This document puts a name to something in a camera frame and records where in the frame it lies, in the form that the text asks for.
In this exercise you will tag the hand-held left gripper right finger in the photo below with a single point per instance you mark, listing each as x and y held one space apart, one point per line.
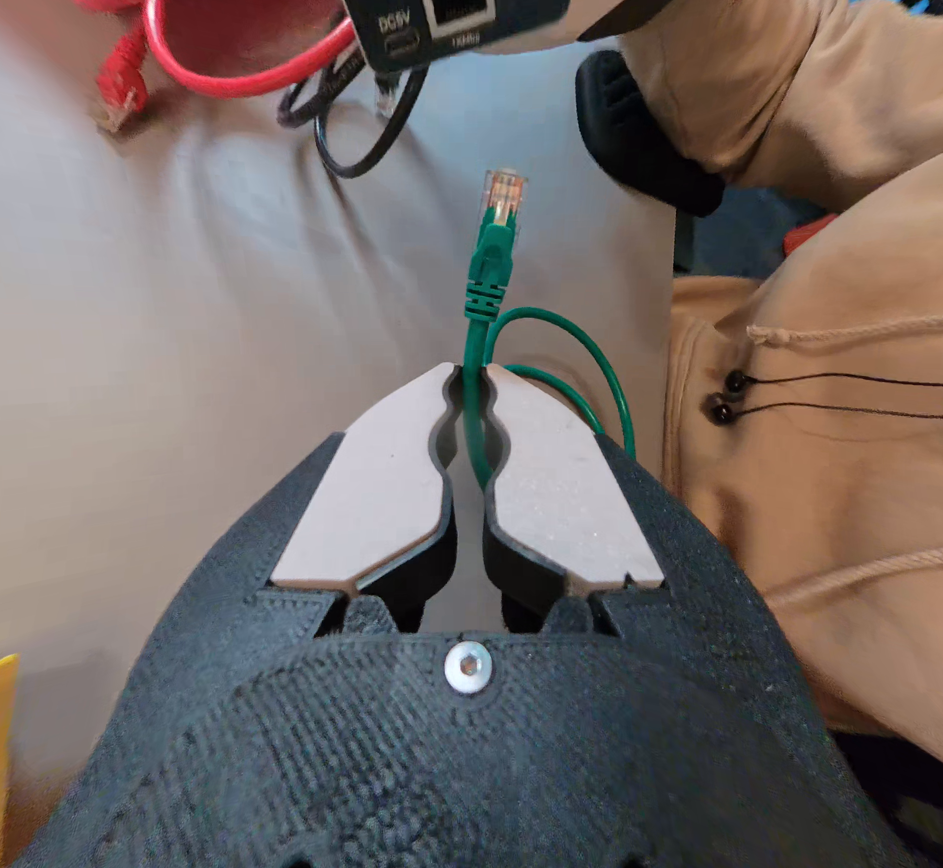
567 500

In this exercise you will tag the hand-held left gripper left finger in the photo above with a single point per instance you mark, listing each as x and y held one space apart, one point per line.
368 500

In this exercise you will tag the yellow plastic bin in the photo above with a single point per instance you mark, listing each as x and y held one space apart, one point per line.
7 721

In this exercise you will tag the person's right forearm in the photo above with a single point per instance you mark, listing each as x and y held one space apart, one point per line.
773 73

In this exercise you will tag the black earphones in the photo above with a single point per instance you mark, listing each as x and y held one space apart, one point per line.
734 382

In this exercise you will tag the beige hoodie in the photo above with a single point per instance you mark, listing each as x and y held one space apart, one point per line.
847 514

